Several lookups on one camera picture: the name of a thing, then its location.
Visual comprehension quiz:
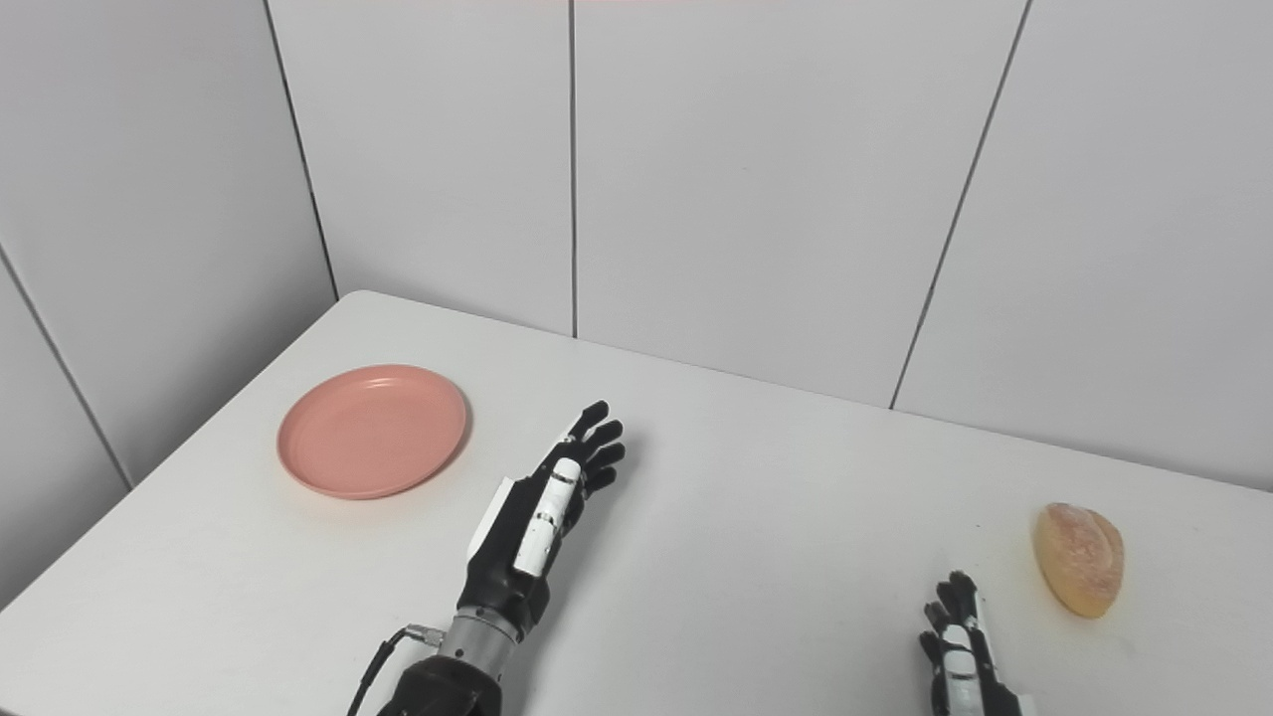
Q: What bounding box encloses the golden bread roll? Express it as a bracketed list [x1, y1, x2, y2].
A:
[1031, 502, 1126, 620]

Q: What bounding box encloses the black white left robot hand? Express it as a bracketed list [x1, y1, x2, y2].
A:
[457, 401, 627, 637]

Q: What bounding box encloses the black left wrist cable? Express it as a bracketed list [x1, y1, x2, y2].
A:
[346, 625, 446, 716]

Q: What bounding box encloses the pink round plate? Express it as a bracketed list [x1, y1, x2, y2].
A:
[276, 364, 469, 500]

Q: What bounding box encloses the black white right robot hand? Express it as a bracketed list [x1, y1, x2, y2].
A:
[917, 570, 1035, 716]

